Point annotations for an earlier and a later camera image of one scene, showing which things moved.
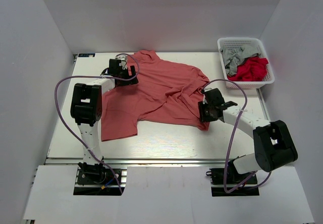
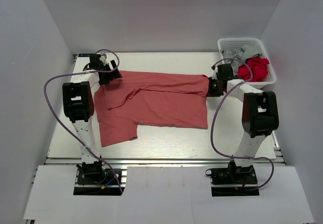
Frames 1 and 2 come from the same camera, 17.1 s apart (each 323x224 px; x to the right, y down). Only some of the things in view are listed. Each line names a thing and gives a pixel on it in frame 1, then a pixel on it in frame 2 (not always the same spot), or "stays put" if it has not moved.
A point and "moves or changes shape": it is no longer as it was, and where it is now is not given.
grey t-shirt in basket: x=232 y=57 stays put
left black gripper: x=133 y=81 -> x=113 y=75
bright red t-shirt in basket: x=252 y=69 stays put
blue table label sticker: x=86 y=55 stays put
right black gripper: x=203 y=117 -> x=211 y=93
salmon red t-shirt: x=164 y=92 moves or changes shape
